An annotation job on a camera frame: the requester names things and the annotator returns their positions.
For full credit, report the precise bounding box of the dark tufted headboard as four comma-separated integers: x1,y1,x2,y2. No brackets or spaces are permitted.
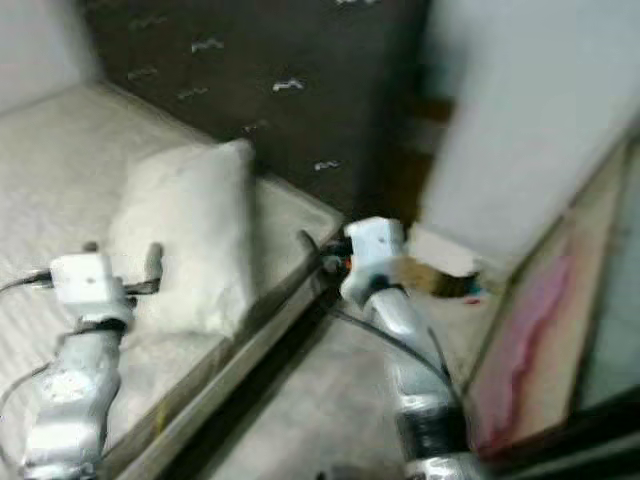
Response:
78,0,433,226

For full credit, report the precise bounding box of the pink beige panel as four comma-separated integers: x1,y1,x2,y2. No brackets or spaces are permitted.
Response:
460,135,640,459

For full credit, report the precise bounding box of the long black left arm cable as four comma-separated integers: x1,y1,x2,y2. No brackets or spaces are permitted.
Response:
0,268,53,301

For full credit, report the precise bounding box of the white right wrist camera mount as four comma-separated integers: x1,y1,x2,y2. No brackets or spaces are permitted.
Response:
343,217,407,303

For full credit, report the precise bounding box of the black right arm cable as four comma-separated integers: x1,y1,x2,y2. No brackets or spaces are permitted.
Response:
305,240,461,401

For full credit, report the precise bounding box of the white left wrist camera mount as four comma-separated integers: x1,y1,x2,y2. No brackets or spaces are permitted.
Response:
50,252,129,309

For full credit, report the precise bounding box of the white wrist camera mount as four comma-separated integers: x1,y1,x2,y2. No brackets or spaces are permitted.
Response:
50,252,129,309
343,217,407,303

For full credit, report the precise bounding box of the short black left arm cable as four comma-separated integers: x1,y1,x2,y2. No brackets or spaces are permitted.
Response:
0,360,56,411

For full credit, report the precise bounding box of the white quilted mattress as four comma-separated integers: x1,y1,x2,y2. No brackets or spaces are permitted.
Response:
0,85,346,480

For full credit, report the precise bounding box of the white pillow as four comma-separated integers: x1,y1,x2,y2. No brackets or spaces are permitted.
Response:
108,138,266,338

